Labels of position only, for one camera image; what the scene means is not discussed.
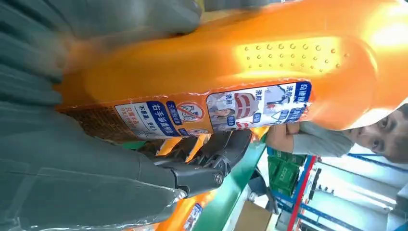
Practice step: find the person's hand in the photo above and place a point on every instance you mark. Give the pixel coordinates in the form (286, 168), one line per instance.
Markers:
(280, 137)

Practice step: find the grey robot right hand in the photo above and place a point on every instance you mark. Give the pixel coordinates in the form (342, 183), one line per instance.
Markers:
(63, 178)

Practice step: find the ribbed grey right arm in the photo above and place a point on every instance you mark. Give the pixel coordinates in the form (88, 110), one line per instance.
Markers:
(22, 63)

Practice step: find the green plastic crate stack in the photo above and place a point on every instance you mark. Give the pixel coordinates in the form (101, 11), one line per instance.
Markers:
(283, 175)

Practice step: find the red metal rack beam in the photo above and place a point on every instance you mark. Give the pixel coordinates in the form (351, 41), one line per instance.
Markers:
(301, 194)

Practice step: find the brown cardboard box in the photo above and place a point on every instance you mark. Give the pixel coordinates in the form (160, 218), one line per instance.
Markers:
(251, 218)

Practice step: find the person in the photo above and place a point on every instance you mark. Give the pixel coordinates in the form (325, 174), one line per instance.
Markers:
(389, 137)

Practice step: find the blue metal rack frame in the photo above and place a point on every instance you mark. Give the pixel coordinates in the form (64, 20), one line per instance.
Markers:
(318, 214)

